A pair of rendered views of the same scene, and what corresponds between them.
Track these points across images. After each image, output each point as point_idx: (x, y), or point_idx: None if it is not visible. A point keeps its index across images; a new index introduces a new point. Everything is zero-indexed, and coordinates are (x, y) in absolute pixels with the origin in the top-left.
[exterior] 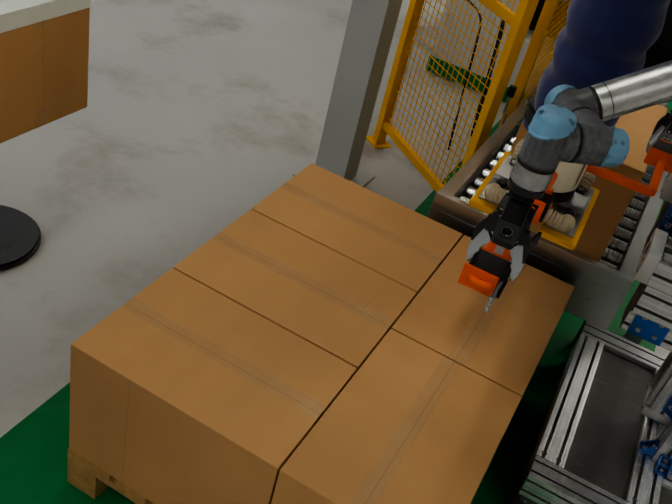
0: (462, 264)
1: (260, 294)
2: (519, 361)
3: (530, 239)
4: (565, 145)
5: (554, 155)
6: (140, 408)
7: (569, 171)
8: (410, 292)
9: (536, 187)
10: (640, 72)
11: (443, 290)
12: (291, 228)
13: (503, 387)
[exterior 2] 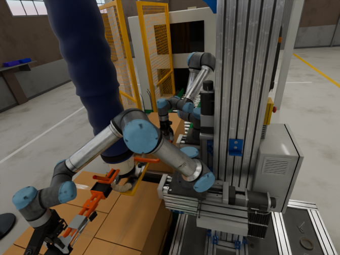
0: None
1: None
2: (142, 231)
3: (57, 240)
4: (31, 207)
5: (30, 212)
6: None
7: (122, 167)
8: (105, 215)
9: (36, 225)
10: (82, 146)
11: (118, 208)
12: (67, 203)
13: (134, 250)
